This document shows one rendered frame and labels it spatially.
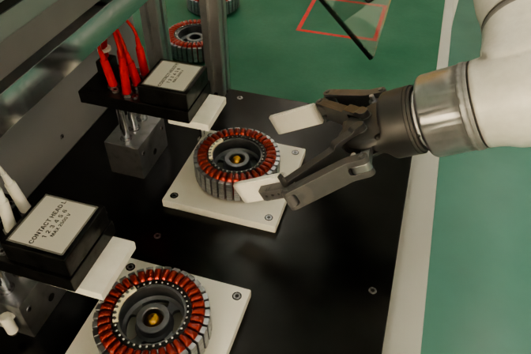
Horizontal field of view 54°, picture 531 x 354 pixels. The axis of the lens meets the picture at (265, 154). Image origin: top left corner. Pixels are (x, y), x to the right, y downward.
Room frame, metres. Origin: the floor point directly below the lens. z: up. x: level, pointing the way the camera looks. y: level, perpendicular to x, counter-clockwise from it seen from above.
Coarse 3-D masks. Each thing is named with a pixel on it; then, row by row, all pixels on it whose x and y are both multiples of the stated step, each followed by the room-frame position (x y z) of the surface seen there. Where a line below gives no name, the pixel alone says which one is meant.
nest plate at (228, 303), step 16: (128, 272) 0.35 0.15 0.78; (208, 288) 0.33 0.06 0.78; (224, 288) 0.33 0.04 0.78; (240, 288) 0.33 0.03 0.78; (96, 304) 0.31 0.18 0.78; (224, 304) 0.31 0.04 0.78; (240, 304) 0.31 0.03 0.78; (176, 320) 0.29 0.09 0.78; (224, 320) 0.29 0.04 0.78; (240, 320) 0.29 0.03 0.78; (80, 336) 0.27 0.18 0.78; (128, 336) 0.27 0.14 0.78; (224, 336) 0.27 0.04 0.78; (80, 352) 0.25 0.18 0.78; (96, 352) 0.25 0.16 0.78; (208, 352) 0.25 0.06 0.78; (224, 352) 0.25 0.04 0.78
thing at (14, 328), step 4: (4, 312) 0.28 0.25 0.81; (8, 312) 0.28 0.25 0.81; (0, 316) 0.27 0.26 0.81; (4, 316) 0.27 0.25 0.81; (8, 316) 0.27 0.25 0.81; (12, 316) 0.28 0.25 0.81; (0, 320) 0.27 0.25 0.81; (4, 320) 0.27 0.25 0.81; (8, 320) 0.27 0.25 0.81; (12, 320) 0.27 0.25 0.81; (4, 324) 0.27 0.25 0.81; (8, 324) 0.27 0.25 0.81; (12, 324) 0.27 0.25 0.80; (16, 324) 0.28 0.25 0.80; (4, 328) 0.27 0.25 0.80; (8, 328) 0.27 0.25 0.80; (12, 328) 0.27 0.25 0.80; (16, 328) 0.27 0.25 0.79; (8, 332) 0.27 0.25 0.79; (12, 332) 0.27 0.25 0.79; (16, 332) 0.27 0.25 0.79; (12, 336) 0.27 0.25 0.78
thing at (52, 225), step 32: (0, 224) 0.32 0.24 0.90; (32, 224) 0.30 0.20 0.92; (64, 224) 0.30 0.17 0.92; (96, 224) 0.30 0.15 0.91; (0, 256) 0.28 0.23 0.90; (32, 256) 0.27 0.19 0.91; (64, 256) 0.26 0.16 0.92; (96, 256) 0.29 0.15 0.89; (128, 256) 0.30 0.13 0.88; (0, 288) 0.29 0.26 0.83; (64, 288) 0.26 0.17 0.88; (96, 288) 0.26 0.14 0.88
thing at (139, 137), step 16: (128, 128) 0.55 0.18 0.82; (144, 128) 0.55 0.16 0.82; (160, 128) 0.57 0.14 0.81; (112, 144) 0.52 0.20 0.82; (128, 144) 0.52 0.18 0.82; (144, 144) 0.52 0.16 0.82; (160, 144) 0.56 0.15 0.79; (112, 160) 0.52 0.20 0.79; (128, 160) 0.51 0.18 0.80; (144, 160) 0.52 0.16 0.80; (144, 176) 0.51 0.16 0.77
